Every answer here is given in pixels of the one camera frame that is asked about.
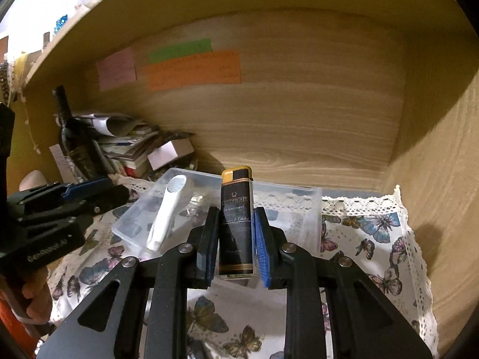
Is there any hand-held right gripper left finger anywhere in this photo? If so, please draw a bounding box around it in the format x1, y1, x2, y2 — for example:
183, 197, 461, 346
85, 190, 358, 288
36, 206, 221, 359

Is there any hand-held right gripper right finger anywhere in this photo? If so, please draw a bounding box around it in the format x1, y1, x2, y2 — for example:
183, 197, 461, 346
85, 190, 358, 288
251, 207, 434, 359

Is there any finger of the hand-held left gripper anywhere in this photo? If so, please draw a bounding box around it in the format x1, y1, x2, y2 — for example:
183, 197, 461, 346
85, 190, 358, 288
62, 177, 115, 200

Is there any black lighter with gold cap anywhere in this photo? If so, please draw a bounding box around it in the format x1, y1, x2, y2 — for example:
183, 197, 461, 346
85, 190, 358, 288
217, 165, 255, 278

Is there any clear plastic container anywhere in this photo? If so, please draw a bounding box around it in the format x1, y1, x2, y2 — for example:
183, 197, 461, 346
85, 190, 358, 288
112, 168, 323, 259

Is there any person's left hand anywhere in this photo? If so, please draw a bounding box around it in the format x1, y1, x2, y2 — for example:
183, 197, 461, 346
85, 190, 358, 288
20, 261, 53, 324

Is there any dark wine bottle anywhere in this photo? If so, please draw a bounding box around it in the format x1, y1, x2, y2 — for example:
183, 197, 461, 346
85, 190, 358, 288
52, 86, 106, 181

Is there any white handheld device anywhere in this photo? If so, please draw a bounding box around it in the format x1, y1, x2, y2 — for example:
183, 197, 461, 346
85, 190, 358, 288
146, 175, 195, 251

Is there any pile of papers and books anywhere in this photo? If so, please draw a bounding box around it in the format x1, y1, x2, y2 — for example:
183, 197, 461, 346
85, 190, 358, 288
56, 111, 199, 180

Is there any small white box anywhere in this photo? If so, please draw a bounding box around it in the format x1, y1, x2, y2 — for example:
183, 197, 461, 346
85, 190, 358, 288
147, 138, 194, 171

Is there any butterfly print lace cloth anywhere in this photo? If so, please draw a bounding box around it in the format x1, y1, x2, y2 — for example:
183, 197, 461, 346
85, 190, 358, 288
48, 174, 440, 359

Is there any pink sticky note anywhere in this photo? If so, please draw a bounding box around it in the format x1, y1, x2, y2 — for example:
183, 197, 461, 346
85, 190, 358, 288
96, 47, 137, 90

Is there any orange sticky note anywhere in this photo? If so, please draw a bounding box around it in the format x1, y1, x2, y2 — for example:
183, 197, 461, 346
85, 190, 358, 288
135, 50, 241, 91

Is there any green sticky note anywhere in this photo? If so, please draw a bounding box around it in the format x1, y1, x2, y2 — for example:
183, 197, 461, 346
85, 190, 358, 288
148, 38, 213, 64

